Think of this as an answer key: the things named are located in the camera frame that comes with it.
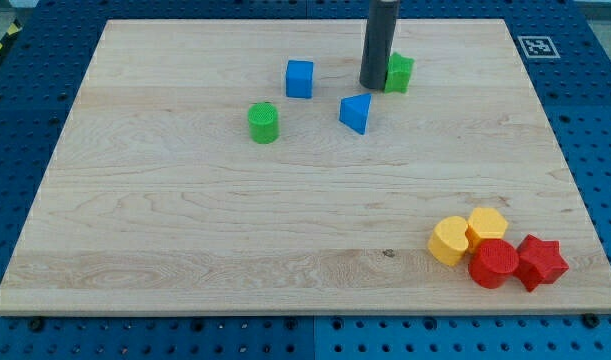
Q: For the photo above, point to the blue cube block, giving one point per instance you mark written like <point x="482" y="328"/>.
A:
<point x="299" y="79"/>

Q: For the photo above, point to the yellow hexagon block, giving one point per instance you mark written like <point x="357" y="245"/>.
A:
<point x="484" y="223"/>

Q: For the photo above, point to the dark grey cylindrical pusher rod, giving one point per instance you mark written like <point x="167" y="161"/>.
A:
<point x="378" y="39"/>

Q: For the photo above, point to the green star block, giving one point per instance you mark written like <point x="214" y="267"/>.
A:
<point x="398" y="73"/>

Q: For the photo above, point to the red cylinder block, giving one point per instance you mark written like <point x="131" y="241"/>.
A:
<point x="493" y="263"/>

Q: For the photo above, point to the red star block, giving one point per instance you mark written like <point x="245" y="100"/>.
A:
<point x="540" y="262"/>

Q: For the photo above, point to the wooden board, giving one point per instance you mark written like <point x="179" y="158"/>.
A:
<point x="157" y="202"/>

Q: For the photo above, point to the green cylinder block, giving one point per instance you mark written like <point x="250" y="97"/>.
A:
<point x="263" y="122"/>

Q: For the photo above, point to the yellow heart block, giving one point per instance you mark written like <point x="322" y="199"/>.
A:
<point x="448" y="242"/>

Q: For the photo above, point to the yellow black hazard tape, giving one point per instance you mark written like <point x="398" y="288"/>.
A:
<point x="9" y="38"/>

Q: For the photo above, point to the white fiducial marker tag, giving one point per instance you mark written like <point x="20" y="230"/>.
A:
<point x="538" y="47"/>

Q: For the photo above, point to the blue triangle block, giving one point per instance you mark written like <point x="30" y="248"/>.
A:
<point x="354" y="112"/>

